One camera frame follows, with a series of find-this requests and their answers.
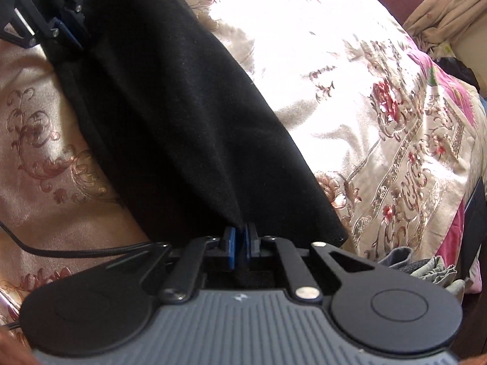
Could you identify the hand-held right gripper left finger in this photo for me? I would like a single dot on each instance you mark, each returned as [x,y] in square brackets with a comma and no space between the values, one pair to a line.
[229,249]

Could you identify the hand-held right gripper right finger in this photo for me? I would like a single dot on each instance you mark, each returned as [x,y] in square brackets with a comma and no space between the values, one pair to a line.
[251,247]

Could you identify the black pants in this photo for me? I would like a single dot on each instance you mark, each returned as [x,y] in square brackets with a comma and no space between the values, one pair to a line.
[182,114]

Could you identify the grey crumpled clothing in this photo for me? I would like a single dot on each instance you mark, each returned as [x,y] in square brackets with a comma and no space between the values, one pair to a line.
[426,270]

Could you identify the golden floral bed sheet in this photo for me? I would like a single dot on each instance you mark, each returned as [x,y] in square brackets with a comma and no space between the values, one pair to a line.
[342,83]

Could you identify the pink floral quilt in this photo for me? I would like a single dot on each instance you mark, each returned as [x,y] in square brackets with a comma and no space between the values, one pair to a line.
[458,99]

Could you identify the dark cloth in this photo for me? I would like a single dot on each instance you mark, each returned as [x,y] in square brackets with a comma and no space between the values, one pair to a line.
[462,74]

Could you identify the cream floral curtain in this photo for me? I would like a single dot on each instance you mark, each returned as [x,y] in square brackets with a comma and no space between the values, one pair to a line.
[449,19]

